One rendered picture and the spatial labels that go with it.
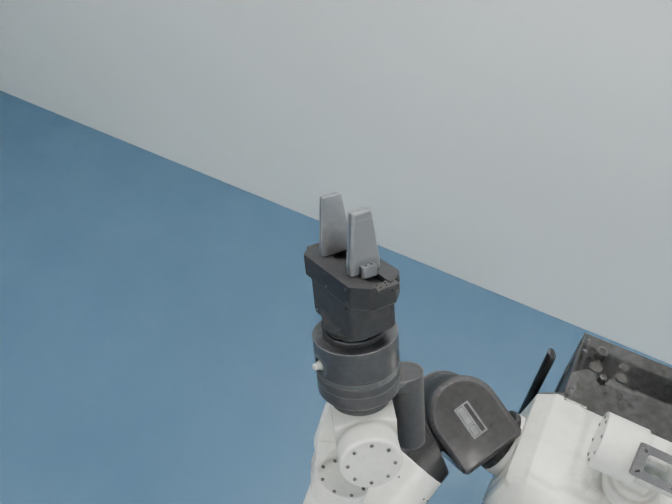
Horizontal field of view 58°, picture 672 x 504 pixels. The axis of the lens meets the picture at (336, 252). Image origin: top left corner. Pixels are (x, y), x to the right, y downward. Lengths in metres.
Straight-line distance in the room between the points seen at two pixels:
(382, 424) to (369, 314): 0.14
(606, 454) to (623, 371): 0.22
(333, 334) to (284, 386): 1.73
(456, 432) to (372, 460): 0.21
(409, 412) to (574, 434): 0.27
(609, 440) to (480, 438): 0.17
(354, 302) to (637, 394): 0.50
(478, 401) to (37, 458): 1.83
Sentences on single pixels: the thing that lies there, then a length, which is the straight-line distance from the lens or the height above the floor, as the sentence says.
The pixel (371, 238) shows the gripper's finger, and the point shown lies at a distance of 0.55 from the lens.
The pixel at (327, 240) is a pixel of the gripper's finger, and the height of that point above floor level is 1.58.
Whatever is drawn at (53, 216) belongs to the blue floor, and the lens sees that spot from 3.15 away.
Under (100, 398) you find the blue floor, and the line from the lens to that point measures 2.45.
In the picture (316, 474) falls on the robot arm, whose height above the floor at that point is 1.34.
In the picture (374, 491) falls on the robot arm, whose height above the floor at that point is 1.22.
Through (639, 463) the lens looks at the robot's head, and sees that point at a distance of 0.75.
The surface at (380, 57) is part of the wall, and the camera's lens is 2.17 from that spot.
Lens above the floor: 2.02
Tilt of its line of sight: 48 degrees down
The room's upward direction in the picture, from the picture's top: straight up
